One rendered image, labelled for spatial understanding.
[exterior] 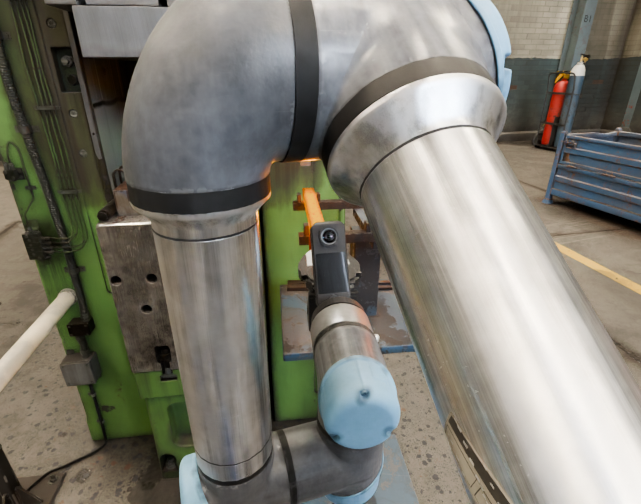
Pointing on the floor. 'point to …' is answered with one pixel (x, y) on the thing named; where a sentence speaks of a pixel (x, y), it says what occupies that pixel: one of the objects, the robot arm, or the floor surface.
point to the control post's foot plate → (46, 490)
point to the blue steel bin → (607, 173)
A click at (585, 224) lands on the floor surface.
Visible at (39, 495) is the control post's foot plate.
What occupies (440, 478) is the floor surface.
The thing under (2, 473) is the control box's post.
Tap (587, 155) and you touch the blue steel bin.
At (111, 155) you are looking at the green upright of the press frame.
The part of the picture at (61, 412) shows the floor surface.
